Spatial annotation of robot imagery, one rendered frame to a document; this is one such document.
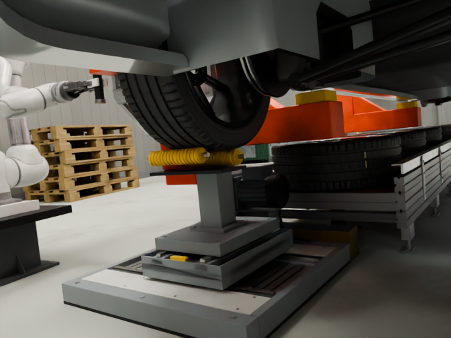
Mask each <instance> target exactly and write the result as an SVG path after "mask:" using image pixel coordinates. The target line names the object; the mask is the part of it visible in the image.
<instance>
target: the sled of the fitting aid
mask: <svg viewBox="0 0 451 338"><path fill-rule="evenodd" d="M292 247H294V246H293V230H292V229H284V228H278V229H277V230H275V231H272V232H270V233H268V234H266V235H264V236H262V237H260V238H258V239H256V240H254V241H252V242H250V243H248V244H246V245H244V246H242V247H240V248H238V249H236V250H234V251H232V252H230V253H228V254H226V255H224V256H222V257H217V256H205V255H199V254H193V253H182V252H175V251H164V250H158V249H157V250H155V251H152V252H150V253H147V254H145V255H142V256H141V259H142V270H143V276H146V277H150V278H157V279H161V280H169V281H173V282H180V283H184V284H192V285H196V286H203V287H208V288H214V289H219V290H224V289H225V288H227V287H228V286H231V285H232V284H234V283H235V282H237V281H238V280H240V279H242V278H243V277H245V276H247V275H249V274H250V273H252V272H253V271H255V270H257V269H258V268H260V267H261V266H263V265H265V264H267V263H268V262H269V261H271V260H273V259H275V258H276V257H278V256H279V255H281V254H283V253H285V252H286V251H288V250H289V249H291V248H292Z"/></svg>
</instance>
